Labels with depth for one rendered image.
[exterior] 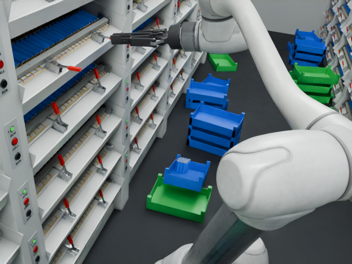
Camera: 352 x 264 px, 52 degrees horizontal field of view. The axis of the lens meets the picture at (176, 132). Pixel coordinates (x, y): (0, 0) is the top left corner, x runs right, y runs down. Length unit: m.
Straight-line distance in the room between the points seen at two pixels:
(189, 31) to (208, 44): 0.07
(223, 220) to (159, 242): 1.03
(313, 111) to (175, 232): 1.18
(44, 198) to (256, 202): 0.76
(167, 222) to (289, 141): 1.31
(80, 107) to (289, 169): 0.82
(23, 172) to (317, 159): 0.69
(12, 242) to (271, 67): 0.80
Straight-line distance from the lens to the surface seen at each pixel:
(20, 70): 0.97
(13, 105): 0.88
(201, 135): 2.28
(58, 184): 1.22
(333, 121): 0.75
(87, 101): 1.27
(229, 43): 1.07
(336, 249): 1.99
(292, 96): 0.83
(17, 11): 0.88
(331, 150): 0.64
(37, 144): 1.07
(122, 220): 1.85
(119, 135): 1.60
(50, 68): 1.03
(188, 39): 1.10
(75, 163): 1.29
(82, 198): 1.44
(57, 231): 1.34
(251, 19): 0.90
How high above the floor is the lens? 1.36
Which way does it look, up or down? 33 degrees down
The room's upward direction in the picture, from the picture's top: 6 degrees clockwise
